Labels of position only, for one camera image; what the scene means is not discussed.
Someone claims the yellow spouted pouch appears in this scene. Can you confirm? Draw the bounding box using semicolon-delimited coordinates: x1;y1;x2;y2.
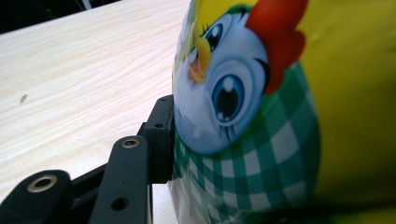
167;0;396;224

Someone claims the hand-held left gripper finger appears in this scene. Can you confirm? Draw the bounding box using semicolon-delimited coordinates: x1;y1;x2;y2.
138;94;176;185

